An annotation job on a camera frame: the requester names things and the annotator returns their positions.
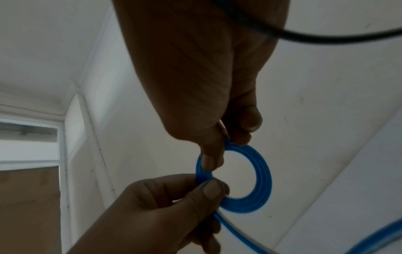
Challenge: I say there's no black cable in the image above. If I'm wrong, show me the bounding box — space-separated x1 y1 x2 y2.
210 0 402 46

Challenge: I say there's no person's left hand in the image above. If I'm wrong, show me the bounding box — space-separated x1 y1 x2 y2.
67 173 231 254

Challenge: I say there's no white door frame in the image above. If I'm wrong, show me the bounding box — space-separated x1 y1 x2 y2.
0 113 72 254

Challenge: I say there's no person's right hand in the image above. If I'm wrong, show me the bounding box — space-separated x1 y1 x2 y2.
112 0 290 172

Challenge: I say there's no blue cable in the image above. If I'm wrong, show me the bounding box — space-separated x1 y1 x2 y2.
195 139 402 254

